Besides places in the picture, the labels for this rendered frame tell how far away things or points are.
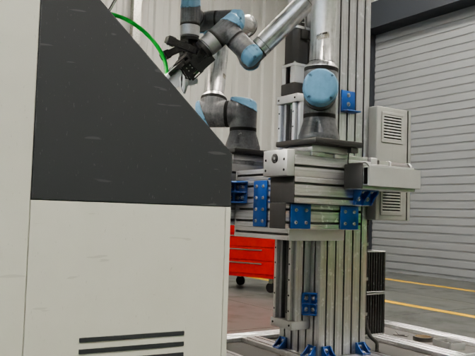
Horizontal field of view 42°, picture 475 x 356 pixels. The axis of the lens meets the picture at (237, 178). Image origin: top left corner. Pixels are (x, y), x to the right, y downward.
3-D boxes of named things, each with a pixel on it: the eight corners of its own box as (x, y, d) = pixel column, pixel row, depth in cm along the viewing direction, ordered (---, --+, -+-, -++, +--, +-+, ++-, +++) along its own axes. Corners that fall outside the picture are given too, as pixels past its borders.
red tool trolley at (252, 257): (214, 287, 641) (217, 205, 646) (237, 284, 679) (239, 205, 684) (273, 294, 604) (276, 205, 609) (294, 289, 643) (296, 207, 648)
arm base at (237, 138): (247, 153, 275) (247, 131, 275) (266, 151, 262) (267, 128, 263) (218, 151, 266) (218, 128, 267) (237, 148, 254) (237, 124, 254)
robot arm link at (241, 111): (254, 126, 258) (254, 94, 258) (223, 126, 261) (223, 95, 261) (259, 130, 269) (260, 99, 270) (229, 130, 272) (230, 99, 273)
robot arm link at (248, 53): (266, 58, 221) (245, 37, 223) (264, 49, 210) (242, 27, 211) (250, 73, 222) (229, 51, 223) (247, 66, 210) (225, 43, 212)
